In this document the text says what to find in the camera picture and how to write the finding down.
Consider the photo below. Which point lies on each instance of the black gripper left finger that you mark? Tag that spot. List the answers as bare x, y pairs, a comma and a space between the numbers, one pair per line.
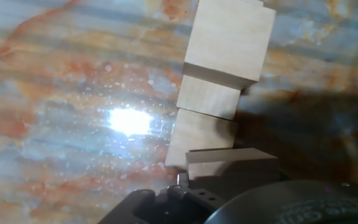
166, 207

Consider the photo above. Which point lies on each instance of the wooden cube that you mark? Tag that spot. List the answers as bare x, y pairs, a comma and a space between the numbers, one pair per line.
228, 40
208, 98
197, 133
232, 168

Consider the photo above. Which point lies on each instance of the orange marble pattern mat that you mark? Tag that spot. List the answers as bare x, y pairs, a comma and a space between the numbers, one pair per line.
73, 109

